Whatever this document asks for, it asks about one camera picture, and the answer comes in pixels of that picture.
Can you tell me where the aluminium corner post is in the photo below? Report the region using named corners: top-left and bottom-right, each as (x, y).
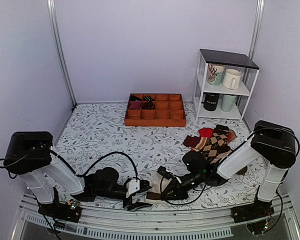
top-left (46, 0), bottom-right (77, 109)
top-left (248, 0), bottom-right (265, 60)

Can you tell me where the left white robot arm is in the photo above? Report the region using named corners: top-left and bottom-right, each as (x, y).
top-left (0, 131), bottom-right (151, 217)

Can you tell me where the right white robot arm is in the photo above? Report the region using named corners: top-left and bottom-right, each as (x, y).
top-left (157, 120), bottom-right (300, 218)

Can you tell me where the striped maroon sock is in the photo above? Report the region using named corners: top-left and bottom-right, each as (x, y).
top-left (182, 135), bottom-right (210, 151)

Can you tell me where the brown argyle sock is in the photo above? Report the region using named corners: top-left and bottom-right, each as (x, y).
top-left (194, 124), bottom-right (237, 165)

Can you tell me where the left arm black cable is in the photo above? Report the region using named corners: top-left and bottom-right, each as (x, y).
top-left (76, 151), bottom-right (139, 179)

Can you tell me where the magenta rolled sock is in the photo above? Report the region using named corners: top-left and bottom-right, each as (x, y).
top-left (128, 100), bottom-right (143, 110)

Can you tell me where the dark rolled sock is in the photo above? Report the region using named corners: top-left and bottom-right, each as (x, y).
top-left (129, 95), bottom-right (142, 101)

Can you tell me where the black mug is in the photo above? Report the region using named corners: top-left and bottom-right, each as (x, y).
top-left (203, 92), bottom-right (220, 112)

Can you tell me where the floral tablecloth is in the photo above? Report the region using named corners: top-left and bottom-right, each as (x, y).
top-left (55, 103), bottom-right (266, 206)

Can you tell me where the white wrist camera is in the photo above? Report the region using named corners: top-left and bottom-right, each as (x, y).
top-left (157, 166), bottom-right (176, 180)
top-left (124, 178), bottom-right (141, 198)

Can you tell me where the left aluminium corner post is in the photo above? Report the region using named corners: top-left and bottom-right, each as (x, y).
top-left (46, 0), bottom-right (77, 109)

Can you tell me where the pale green cup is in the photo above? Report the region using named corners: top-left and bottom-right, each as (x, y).
top-left (220, 94), bottom-right (237, 113)

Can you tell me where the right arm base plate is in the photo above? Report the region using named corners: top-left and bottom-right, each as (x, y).
top-left (230, 202), bottom-right (275, 223)

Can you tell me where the black striped rolled sock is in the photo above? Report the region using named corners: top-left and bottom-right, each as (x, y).
top-left (142, 95), bottom-right (155, 110)

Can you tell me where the white ceramic mug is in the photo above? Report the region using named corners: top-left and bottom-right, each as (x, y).
top-left (222, 68), bottom-right (242, 90)

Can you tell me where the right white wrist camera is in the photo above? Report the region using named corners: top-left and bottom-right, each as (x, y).
top-left (157, 166), bottom-right (176, 180)

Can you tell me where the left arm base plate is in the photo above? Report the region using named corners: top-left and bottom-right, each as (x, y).
top-left (38, 202), bottom-right (82, 223)

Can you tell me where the right aluminium corner post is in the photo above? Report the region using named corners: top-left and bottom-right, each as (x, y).
top-left (248, 0), bottom-right (265, 60)

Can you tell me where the wooden compartment tray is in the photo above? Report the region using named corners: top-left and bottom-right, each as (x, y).
top-left (124, 93), bottom-right (187, 127)

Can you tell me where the white metal shelf rack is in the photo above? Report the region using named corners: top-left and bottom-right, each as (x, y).
top-left (192, 49), bottom-right (260, 122)

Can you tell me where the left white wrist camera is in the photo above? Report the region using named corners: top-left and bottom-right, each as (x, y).
top-left (124, 178), bottom-right (141, 198)

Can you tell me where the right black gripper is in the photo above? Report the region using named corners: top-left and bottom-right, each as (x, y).
top-left (161, 171), bottom-right (205, 202)

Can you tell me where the red sock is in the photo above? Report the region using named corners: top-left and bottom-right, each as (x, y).
top-left (189, 127), bottom-right (233, 152)

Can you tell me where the floral pattern mug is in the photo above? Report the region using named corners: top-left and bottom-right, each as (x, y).
top-left (207, 63), bottom-right (225, 86)

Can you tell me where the cream and brown sock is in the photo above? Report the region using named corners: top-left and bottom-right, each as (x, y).
top-left (145, 172), bottom-right (172, 204)

